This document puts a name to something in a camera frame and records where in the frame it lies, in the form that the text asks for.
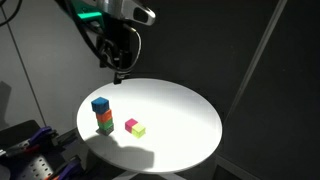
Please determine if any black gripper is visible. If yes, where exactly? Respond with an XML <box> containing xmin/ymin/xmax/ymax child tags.
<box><xmin>95</xmin><ymin>19</ymin><xmax>138</xmax><ymax>85</ymax></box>

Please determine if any blue block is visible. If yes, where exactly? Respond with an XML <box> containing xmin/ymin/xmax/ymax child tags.
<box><xmin>90</xmin><ymin>96</ymin><xmax>111</xmax><ymax>115</ymax></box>

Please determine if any orange block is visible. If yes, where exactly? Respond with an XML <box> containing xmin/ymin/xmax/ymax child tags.
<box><xmin>95</xmin><ymin>108</ymin><xmax>114</xmax><ymax>123</ymax></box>

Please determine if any pink block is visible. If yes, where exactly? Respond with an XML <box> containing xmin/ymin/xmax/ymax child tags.
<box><xmin>124</xmin><ymin>118</ymin><xmax>139</xmax><ymax>134</ymax></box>

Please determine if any green cube block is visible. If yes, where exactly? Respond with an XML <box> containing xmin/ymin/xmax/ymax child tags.
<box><xmin>98</xmin><ymin>124</ymin><xmax>115</xmax><ymax>137</ymax></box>

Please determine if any yellow block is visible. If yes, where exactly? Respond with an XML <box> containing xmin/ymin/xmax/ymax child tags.
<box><xmin>131</xmin><ymin>123</ymin><xmax>147</xmax><ymax>139</ymax></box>

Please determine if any purple spring clamp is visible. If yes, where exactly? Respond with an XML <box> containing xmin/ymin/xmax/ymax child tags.
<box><xmin>49</xmin><ymin>156</ymin><xmax>85</xmax><ymax>180</ymax></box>
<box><xmin>4</xmin><ymin>125</ymin><xmax>60</xmax><ymax>158</ymax></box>

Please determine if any perforated metal plate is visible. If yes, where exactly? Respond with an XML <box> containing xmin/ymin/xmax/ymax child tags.
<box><xmin>0</xmin><ymin>119</ymin><xmax>79</xmax><ymax>180</ymax></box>

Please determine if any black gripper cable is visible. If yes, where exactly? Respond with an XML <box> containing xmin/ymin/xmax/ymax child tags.
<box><xmin>94</xmin><ymin>22</ymin><xmax>143</xmax><ymax>73</ymax></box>

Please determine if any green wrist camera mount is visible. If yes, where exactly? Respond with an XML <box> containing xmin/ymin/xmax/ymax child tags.
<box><xmin>76</xmin><ymin>11</ymin><xmax>103</xmax><ymax>23</ymax></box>

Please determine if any white table pedestal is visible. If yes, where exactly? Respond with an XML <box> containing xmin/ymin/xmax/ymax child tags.
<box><xmin>113</xmin><ymin>170</ymin><xmax>188</xmax><ymax>180</ymax></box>

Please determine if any black hanging cable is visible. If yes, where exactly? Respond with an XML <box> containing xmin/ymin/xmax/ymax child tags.
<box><xmin>0</xmin><ymin>0</ymin><xmax>24</xmax><ymax>28</ymax></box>

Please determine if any grey metal frame strip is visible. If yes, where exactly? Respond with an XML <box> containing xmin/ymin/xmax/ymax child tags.
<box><xmin>229</xmin><ymin>0</ymin><xmax>289</xmax><ymax>116</ymax></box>

